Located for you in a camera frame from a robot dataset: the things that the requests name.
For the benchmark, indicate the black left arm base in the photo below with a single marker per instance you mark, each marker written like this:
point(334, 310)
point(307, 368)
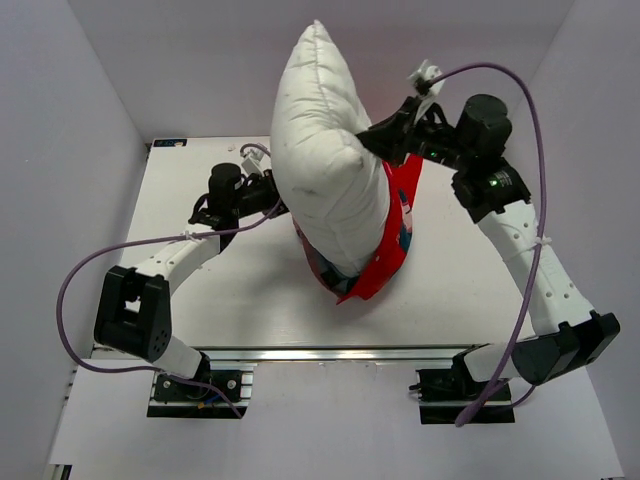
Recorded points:
point(227, 397)

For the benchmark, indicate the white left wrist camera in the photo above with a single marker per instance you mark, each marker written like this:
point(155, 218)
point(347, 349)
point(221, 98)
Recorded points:
point(251, 160)

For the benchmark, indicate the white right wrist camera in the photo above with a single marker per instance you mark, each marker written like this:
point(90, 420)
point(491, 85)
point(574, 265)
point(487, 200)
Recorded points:
point(424, 81)

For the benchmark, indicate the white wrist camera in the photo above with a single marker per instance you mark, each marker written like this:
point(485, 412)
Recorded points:
point(424, 81)
point(251, 160)

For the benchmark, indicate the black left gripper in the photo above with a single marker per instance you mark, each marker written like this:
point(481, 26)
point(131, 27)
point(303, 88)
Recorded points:
point(268, 183)

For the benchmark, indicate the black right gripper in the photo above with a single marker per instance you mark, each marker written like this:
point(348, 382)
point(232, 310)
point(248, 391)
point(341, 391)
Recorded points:
point(390, 138)

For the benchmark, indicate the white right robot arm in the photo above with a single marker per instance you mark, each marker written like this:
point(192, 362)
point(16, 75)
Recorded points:
point(568, 331)

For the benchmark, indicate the blue left corner sticker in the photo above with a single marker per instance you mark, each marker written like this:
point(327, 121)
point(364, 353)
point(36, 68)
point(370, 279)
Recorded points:
point(169, 143)

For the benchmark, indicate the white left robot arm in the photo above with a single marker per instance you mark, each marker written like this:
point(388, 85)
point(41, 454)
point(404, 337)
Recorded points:
point(134, 311)

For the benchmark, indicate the white pillow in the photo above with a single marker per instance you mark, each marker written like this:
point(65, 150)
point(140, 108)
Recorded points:
point(337, 192)

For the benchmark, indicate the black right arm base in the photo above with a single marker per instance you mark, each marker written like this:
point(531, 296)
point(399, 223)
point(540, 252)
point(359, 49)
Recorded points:
point(442, 397)

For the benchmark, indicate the red patterned pillowcase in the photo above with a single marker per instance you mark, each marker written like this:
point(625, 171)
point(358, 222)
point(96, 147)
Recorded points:
point(392, 250)

